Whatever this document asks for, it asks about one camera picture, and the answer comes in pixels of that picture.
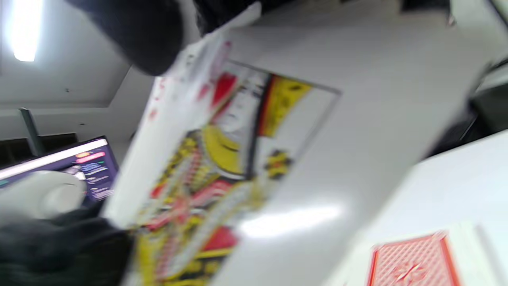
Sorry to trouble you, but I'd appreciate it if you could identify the ceiling light panel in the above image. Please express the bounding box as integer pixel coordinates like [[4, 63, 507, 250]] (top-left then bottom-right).
[[7, 0, 45, 63]]

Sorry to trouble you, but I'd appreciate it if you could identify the purple-screen monitor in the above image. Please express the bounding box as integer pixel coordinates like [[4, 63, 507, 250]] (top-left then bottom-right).
[[0, 137, 119, 204]]

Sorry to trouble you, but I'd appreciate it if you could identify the person's right hand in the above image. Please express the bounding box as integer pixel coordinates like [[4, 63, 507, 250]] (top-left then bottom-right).
[[67, 0, 278, 76]]

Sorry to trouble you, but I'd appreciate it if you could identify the grey and white left controller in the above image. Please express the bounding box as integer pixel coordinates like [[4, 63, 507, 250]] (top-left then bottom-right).
[[0, 171, 87, 220]]

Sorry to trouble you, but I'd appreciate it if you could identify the person's left hand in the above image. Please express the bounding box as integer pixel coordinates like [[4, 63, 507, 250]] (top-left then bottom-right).
[[0, 207, 132, 286]]

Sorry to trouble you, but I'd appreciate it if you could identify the dark metal post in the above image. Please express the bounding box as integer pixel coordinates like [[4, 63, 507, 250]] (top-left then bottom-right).
[[19, 107, 45, 156]]

